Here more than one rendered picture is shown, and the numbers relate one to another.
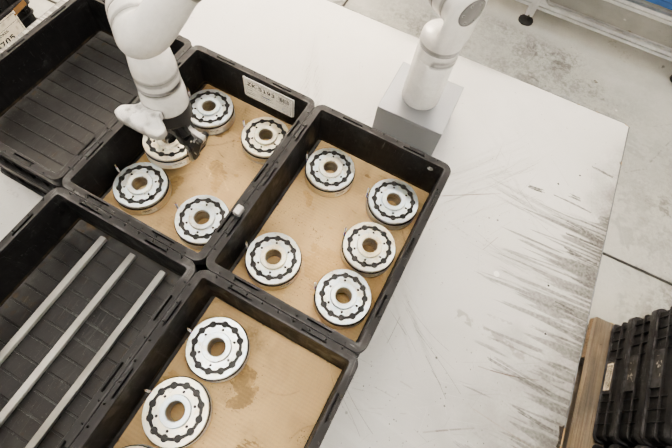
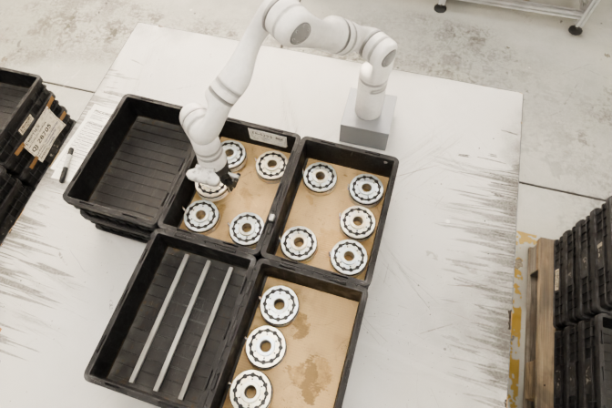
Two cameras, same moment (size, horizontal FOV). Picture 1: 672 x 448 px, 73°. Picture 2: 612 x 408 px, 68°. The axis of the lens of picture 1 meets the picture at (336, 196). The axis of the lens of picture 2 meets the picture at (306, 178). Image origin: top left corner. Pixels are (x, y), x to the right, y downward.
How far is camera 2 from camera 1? 0.46 m
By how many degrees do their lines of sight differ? 1
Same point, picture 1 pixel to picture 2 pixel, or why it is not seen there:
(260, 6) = not seen: hidden behind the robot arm
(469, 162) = (413, 147)
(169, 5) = (219, 113)
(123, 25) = (197, 130)
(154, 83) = (210, 154)
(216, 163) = (243, 189)
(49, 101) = (121, 173)
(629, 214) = (555, 150)
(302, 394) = (338, 321)
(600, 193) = (510, 147)
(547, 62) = (464, 40)
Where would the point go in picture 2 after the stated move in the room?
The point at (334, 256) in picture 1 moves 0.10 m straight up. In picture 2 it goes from (336, 233) to (338, 219)
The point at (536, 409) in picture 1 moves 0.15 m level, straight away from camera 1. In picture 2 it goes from (491, 303) to (536, 289)
